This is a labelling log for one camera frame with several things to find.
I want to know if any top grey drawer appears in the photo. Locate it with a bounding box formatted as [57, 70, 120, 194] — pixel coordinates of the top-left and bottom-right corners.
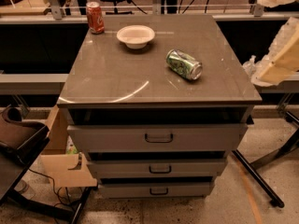
[67, 123, 247, 152]

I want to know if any grey drawer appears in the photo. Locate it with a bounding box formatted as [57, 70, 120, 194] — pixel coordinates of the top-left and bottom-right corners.
[99, 182, 214, 199]
[87, 159, 226, 179]
[67, 123, 247, 152]

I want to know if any bottom grey drawer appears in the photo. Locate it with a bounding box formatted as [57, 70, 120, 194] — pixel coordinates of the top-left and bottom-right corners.
[99, 182, 214, 199]

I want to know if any black metal stand leg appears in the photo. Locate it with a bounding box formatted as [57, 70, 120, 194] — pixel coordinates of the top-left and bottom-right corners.
[232, 110, 299, 209]

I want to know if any white paper bowl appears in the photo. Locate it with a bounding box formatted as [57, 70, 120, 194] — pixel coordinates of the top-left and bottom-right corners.
[117, 25, 155, 49]

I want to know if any grey drawer cabinet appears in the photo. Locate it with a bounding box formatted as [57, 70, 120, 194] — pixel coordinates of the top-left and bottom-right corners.
[57, 15, 261, 186]

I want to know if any black floor cable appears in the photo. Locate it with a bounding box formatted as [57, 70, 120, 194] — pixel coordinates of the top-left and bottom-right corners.
[28, 168, 82, 210]

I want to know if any red soda can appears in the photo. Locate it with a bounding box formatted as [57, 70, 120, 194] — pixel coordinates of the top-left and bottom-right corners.
[86, 1, 105, 34]

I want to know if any clear sanitizer bottle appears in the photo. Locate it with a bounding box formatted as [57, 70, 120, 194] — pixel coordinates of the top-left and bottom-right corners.
[243, 55, 256, 77]

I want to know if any dark brown chair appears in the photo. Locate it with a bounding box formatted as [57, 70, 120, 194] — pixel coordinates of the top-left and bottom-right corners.
[0, 106, 49, 204]

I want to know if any middle grey drawer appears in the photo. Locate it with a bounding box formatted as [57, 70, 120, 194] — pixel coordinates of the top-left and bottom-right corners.
[87, 159, 226, 179]

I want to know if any cardboard box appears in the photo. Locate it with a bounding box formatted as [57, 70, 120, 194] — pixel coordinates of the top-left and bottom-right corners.
[41, 105, 97, 188]

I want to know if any green soda can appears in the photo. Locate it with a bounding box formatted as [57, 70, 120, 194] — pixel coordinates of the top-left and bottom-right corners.
[166, 49, 203, 81]

